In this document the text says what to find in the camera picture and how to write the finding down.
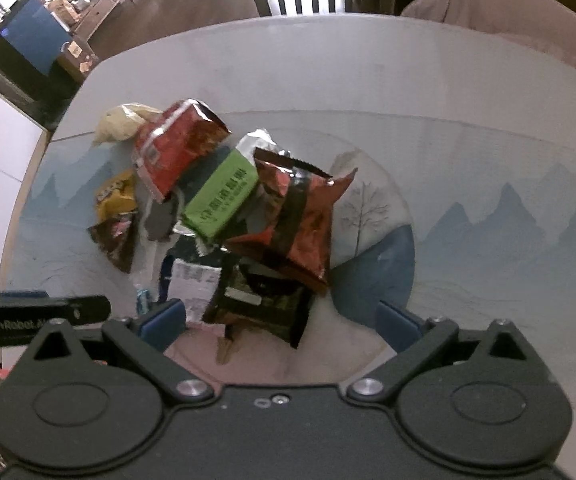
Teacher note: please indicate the green snack packet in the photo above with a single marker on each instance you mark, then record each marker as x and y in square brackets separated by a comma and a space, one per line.
[222, 200]

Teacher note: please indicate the mountain print table mat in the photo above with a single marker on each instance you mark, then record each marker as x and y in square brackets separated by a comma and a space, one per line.
[468, 260]

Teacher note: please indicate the small blue packet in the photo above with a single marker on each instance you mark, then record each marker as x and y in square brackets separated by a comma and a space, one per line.
[142, 300]

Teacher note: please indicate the dark brown snack packet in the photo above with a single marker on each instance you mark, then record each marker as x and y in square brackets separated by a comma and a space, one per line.
[117, 242]

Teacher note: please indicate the white label snack packet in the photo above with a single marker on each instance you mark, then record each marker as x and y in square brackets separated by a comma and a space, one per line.
[192, 285]

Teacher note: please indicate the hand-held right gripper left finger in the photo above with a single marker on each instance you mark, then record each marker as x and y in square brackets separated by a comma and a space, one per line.
[160, 321]

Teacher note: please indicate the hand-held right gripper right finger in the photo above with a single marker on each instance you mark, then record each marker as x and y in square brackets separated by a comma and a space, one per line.
[397, 322]

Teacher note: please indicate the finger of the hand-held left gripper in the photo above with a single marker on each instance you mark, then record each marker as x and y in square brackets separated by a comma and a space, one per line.
[37, 317]

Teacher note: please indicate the black snack packet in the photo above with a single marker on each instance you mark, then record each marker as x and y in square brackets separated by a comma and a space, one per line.
[263, 305]

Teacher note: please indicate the pink cloth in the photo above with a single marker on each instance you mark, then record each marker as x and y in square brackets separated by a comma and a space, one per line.
[508, 20]

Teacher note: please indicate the cream snack packet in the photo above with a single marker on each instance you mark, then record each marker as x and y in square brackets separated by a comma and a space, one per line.
[117, 122]

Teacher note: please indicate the yellow snack packet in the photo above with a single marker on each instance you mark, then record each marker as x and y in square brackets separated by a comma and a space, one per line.
[115, 195]

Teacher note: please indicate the dark red black-striped snack bag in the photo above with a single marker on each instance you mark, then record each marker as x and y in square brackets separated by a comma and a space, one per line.
[293, 220]

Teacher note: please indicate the black and blue cabinet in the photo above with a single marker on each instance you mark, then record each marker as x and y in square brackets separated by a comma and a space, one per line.
[22, 42]

